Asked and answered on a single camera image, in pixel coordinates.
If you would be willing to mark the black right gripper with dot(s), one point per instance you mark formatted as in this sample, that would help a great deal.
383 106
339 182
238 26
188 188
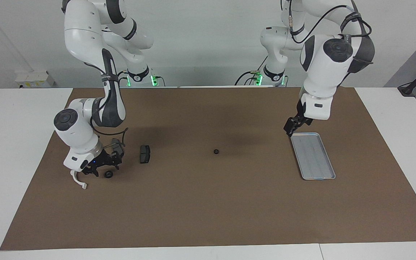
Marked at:
96 162

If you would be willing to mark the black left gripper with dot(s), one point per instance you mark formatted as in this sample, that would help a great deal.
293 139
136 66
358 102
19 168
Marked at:
303 113

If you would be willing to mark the large black bearing gear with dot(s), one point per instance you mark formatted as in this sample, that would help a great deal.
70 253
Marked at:
107 176

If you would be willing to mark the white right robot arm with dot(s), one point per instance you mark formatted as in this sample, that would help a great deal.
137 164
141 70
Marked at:
81 36

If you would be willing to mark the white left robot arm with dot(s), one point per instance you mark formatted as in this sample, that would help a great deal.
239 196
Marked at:
323 72

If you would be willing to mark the silver metal tray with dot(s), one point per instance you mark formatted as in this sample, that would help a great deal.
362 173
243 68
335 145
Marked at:
314 159

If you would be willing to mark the elongated dark grey brake pad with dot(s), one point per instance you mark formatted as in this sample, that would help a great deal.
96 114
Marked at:
118 143

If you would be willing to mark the rectangular dark grey brake pad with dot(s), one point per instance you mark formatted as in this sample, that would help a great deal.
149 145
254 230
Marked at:
145 154

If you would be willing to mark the brown table mat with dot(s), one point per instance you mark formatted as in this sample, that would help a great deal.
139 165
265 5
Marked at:
211 209

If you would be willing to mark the white wall socket box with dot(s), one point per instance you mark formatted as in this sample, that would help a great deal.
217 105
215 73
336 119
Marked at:
34 79

